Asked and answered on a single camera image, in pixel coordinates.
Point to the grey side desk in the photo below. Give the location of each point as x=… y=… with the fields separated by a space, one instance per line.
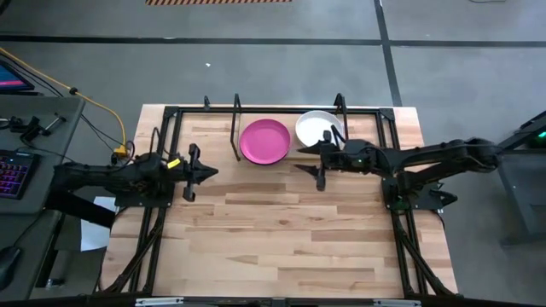
x=42 y=128

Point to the desk monitor with pink screen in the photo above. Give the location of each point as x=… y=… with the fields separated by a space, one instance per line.
x=10 y=79

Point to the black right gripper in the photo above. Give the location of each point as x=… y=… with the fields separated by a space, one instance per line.
x=345 y=158

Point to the black aluminium table frame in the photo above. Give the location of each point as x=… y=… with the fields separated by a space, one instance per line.
x=277 y=110

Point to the white paper sheet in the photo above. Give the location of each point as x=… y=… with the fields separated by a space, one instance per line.
x=96 y=234

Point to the small black clamp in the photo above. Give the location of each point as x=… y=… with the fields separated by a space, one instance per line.
x=207 y=102

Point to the white plate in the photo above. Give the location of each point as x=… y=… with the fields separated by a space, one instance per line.
x=313 y=125

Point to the grey stand with green light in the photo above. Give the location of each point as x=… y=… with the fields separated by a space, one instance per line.
x=524 y=170

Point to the black computer mouse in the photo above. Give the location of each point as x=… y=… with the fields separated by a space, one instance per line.
x=7 y=266

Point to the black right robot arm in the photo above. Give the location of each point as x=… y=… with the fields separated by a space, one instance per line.
x=431 y=160

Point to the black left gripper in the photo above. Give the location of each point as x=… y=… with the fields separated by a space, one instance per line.
x=185 y=170

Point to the orange black striped tape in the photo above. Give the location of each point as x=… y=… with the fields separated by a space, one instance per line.
x=217 y=2

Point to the pink plate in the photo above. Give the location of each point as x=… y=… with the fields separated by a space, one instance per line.
x=265 y=141

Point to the black metal dish rack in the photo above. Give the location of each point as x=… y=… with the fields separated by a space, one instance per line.
x=256 y=111

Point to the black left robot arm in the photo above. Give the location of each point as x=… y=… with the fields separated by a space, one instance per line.
x=111 y=177

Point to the black desk clamp tool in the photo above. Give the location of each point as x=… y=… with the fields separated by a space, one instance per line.
x=32 y=128

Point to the backlit black keyboard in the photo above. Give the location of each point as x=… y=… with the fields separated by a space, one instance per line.
x=15 y=175

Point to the silver metal bracket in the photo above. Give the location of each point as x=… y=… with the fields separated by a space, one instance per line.
x=396 y=302
x=158 y=302

